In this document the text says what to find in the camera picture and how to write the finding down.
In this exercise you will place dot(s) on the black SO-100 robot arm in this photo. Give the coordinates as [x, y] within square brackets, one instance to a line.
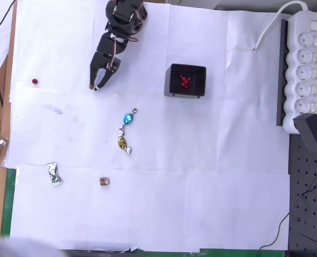
[122, 21]

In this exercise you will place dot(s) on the black box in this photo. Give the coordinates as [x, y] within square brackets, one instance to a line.
[201, 80]

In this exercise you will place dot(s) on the blue foil wrapped candy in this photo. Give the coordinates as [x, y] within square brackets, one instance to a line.
[127, 119]

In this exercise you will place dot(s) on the gold foil wrapped candy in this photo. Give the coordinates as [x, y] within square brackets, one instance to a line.
[122, 143]

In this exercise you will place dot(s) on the orange wrapped caramel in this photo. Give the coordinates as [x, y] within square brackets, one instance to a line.
[104, 181]

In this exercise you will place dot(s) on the green silver snack packet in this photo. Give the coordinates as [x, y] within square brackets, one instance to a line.
[53, 174]

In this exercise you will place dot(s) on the white paper table cover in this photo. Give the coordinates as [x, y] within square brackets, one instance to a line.
[174, 166]

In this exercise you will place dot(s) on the green cutting mat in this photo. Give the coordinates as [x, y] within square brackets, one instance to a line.
[8, 200]

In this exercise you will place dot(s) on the gray blurred object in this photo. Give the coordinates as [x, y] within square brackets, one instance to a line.
[14, 246]

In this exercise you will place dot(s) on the white power strip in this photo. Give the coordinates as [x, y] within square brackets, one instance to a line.
[304, 72]

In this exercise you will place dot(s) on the black power adapter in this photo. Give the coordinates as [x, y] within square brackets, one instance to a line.
[311, 132]

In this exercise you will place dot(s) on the black pegboard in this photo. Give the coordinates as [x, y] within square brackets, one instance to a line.
[308, 214]

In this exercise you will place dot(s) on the dark rail under power strip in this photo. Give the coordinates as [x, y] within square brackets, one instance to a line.
[281, 72]

